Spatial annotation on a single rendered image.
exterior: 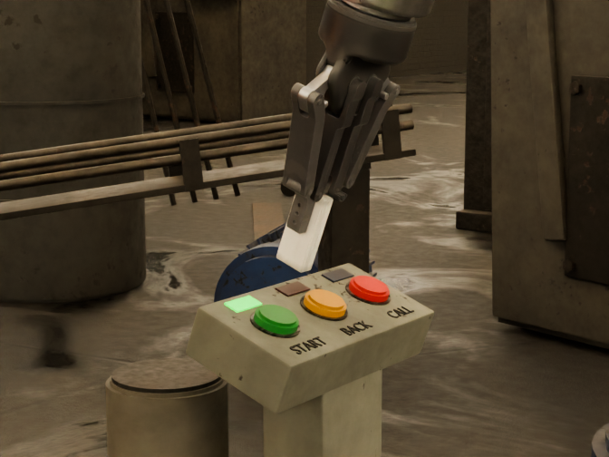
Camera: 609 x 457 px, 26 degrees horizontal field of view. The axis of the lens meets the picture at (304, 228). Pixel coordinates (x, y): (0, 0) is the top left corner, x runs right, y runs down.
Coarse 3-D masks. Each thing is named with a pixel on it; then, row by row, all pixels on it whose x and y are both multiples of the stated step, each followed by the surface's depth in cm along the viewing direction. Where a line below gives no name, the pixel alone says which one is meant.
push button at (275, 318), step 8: (256, 312) 116; (264, 312) 116; (272, 312) 116; (280, 312) 116; (288, 312) 117; (256, 320) 115; (264, 320) 115; (272, 320) 115; (280, 320) 115; (288, 320) 115; (296, 320) 117; (264, 328) 115; (272, 328) 114; (280, 328) 114; (288, 328) 115; (296, 328) 116
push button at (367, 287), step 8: (352, 280) 128; (360, 280) 128; (368, 280) 129; (376, 280) 129; (352, 288) 127; (360, 288) 127; (368, 288) 127; (376, 288) 127; (384, 288) 128; (360, 296) 127; (368, 296) 126; (376, 296) 127; (384, 296) 127
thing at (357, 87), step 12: (360, 84) 106; (348, 96) 106; (360, 96) 107; (348, 108) 107; (324, 120) 108; (336, 120) 107; (348, 120) 107; (324, 132) 108; (336, 132) 108; (324, 144) 108; (336, 144) 109; (324, 156) 109; (324, 168) 109; (324, 180) 110
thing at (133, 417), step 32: (128, 384) 126; (160, 384) 126; (192, 384) 126; (224, 384) 129; (128, 416) 125; (160, 416) 124; (192, 416) 125; (224, 416) 129; (128, 448) 126; (160, 448) 125; (192, 448) 126; (224, 448) 129
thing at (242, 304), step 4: (248, 296) 120; (232, 300) 118; (236, 300) 118; (240, 300) 118; (244, 300) 119; (248, 300) 119; (252, 300) 119; (256, 300) 119; (224, 304) 117; (228, 304) 117; (232, 304) 117; (236, 304) 118; (240, 304) 118; (244, 304) 118; (248, 304) 118; (252, 304) 118; (256, 304) 119; (260, 304) 119; (232, 308) 117; (236, 308) 117; (240, 308) 117; (244, 308) 117; (248, 308) 118
